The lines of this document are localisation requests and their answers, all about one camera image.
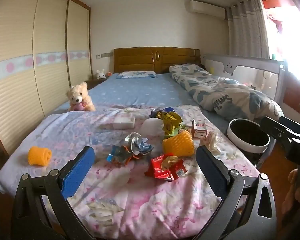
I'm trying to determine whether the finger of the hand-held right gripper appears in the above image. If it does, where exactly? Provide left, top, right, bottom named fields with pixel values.
left=260, top=116, right=300, bottom=144
left=277, top=116, right=300, bottom=137

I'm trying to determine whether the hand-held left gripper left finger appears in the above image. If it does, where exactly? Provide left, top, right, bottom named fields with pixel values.
left=11, top=146, right=97, bottom=240

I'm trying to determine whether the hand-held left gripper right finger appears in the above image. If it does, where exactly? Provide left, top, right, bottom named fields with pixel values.
left=192, top=145, right=278, bottom=240

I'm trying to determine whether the clear plastic wrap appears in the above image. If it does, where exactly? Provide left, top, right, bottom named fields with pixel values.
left=199, top=131, right=222, bottom=155

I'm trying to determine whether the white round trash bin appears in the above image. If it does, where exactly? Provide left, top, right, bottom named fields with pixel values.
left=227, top=118, right=270, bottom=167

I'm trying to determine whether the orange foam fruit net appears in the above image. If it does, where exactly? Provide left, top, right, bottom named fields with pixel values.
left=28, top=146, right=52, bottom=167

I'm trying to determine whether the blue orange snack wrapper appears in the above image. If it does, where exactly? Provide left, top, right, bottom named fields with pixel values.
left=107, top=145, right=140, bottom=166

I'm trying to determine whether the red and white carton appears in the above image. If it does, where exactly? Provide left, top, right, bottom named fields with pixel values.
left=191, top=119, right=207, bottom=138

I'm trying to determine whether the yellow foam fruit net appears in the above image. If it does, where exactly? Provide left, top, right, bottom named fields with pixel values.
left=162, top=130, right=195, bottom=157

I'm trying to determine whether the red snack wrapper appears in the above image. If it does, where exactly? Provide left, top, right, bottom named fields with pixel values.
left=144, top=154, right=187, bottom=182

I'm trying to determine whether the gold foil wrapper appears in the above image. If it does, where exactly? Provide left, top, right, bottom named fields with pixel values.
left=162, top=111, right=183, bottom=133

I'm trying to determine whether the silver wrapper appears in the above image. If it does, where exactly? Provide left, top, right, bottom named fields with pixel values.
left=124, top=132, right=153, bottom=157

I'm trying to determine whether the white tissue pack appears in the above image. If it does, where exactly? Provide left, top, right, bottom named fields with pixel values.
left=113, top=112, right=136, bottom=130

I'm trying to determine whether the white paper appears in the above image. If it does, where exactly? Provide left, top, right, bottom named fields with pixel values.
left=140, top=118, right=165, bottom=137

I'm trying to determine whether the red brown dresser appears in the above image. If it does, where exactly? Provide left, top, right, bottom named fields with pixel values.
left=281, top=75, right=300, bottom=123

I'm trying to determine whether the pink floral blanket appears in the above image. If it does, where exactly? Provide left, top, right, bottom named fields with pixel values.
left=0, top=104, right=260, bottom=240

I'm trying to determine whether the cloud print duvet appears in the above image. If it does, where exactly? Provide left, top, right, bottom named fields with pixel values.
left=169, top=64, right=284, bottom=120

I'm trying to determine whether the beige teddy bear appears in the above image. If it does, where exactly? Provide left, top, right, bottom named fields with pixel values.
left=66, top=81, right=96, bottom=112

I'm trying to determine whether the dark wooden nightstand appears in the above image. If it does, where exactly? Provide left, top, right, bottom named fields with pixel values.
left=84, top=76, right=108, bottom=90

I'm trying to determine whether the grey patterned curtain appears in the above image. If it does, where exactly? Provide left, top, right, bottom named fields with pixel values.
left=226, top=0, right=270, bottom=60

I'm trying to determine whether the bed with blue sheet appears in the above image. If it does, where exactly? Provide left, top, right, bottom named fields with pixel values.
left=49, top=72, right=230, bottom=130

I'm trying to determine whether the red hanging cloth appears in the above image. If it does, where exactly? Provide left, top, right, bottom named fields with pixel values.
left=262, top=0, right=290, bottom=34

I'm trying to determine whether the blue white pillow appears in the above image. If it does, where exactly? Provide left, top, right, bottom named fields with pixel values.
left=116, top=71, right=157, bottom=79

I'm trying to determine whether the wooden bed headboard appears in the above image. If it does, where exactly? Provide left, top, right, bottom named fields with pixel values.
left=114, top=46, right=201, bottom=74

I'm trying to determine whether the cream sliding door wardrobe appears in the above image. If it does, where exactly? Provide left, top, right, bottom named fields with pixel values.
left=0, top=0, right=92, bottom=160

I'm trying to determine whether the grey bed guard rail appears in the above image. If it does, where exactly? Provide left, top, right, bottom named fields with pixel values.
left=202, top=54, right=289, bottom=105

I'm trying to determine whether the white wall air conditioner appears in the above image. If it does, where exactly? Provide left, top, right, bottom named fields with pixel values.
left=189, top=0, right=227, bottom=19

